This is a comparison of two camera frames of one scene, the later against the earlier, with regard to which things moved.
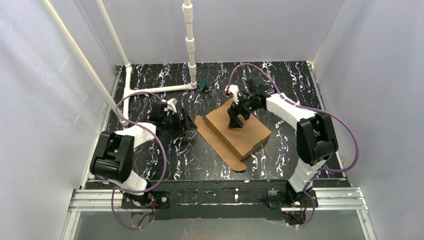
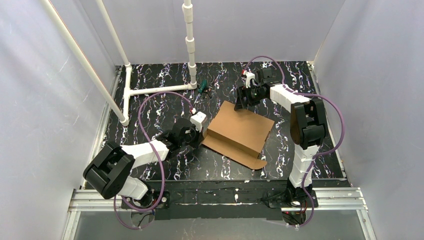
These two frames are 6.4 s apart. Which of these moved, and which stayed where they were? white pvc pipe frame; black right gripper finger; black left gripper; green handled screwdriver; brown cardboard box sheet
Moved: black left gripper; black right gripper finger; brown cardboard box sheet
Stayed: white pvc pipe frame; green handled screwdriver
